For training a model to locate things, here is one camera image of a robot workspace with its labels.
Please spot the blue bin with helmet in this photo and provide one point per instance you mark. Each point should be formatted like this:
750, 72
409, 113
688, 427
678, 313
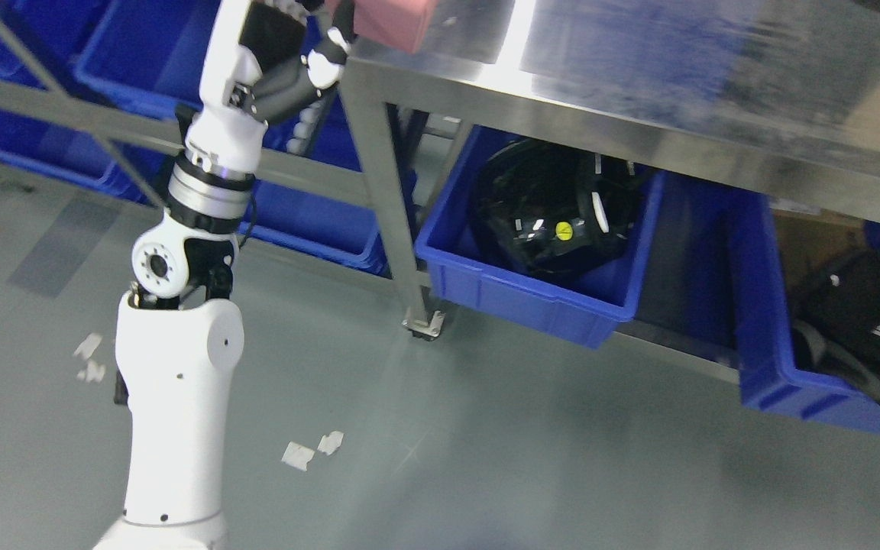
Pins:
585, 310

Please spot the pink plastic storage box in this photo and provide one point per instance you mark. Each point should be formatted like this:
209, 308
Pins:
400, 25

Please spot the black Puma backpack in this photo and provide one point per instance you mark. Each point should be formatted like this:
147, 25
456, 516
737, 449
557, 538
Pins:
835, 321

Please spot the black glossy helmet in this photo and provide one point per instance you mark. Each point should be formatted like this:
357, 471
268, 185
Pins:
554, 212

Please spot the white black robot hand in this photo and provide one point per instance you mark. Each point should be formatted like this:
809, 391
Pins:
240, 99

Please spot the steel shelf rack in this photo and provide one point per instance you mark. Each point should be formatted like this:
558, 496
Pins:
109, 126

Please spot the stainless steel table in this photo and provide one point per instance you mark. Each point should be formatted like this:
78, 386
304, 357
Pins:
777, 97

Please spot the blue bin lower left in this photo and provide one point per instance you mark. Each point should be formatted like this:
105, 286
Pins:
338, 232

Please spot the blue bin far left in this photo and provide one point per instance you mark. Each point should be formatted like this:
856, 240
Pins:
147, 56

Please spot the white robot forearm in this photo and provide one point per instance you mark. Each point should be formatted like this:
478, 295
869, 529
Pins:
178, 339

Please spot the blue bin with backpack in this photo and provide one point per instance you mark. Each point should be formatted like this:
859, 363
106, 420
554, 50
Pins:
768, 252

